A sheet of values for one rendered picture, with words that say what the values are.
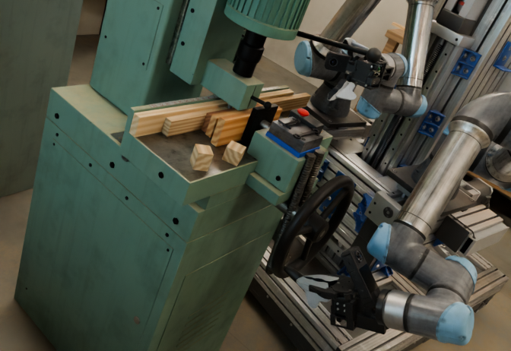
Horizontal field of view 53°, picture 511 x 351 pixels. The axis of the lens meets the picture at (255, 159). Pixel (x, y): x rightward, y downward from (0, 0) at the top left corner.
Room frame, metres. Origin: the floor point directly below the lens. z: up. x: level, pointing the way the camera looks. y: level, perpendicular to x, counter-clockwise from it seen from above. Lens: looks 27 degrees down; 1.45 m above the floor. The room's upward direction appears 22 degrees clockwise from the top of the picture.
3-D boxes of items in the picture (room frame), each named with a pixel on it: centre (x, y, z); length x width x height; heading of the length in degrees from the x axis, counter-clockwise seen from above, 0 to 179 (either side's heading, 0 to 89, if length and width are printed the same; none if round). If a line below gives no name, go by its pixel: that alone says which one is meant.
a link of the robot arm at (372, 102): (1.49, -0.27, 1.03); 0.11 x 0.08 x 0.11; 121
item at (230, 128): (1.16, 0.05, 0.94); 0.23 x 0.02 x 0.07; 152
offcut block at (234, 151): (1.02, 0.05, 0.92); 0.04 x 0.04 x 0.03; 86
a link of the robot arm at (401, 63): (1.48, -0.25, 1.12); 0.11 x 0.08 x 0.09; 152
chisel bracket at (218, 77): (1.21, 0.13, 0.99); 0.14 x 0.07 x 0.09; 62
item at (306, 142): (1.12, -0.07, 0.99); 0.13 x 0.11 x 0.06; 152
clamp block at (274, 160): (1.12, -0.07, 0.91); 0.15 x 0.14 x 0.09; 152
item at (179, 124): (1.27, 0.07, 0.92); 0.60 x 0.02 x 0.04; 152
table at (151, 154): (1.16, 0.01, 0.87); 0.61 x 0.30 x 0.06; 152
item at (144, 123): (1.22, 0.12, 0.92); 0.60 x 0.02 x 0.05; 152
